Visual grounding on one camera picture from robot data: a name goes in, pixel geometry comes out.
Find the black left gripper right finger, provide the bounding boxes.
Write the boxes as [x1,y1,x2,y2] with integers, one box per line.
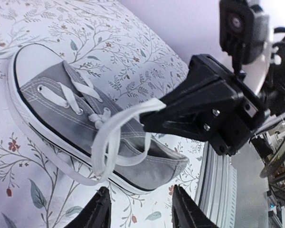
[171,185,214,228]

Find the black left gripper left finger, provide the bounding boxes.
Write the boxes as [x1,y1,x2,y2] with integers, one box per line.
[65,187,112,228]

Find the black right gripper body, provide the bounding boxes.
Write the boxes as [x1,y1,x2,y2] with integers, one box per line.
[190,54,267,156]

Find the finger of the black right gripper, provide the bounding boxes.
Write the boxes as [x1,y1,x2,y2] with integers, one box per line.
[140,77,238,142]

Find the grey sneaker with red sole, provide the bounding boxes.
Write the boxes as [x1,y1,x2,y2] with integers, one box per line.
[7,44,189,194]

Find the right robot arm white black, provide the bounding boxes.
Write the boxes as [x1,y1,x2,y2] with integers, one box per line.
[140,27,285,156]

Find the floral patterned table mat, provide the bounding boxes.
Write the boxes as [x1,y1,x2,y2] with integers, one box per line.
[0,0,204,228]

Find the aluminium front rail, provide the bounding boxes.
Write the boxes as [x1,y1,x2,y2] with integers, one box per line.
[195,119,285,228]

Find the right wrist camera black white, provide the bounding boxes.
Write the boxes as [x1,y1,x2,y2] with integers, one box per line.
[218,0,282,95]

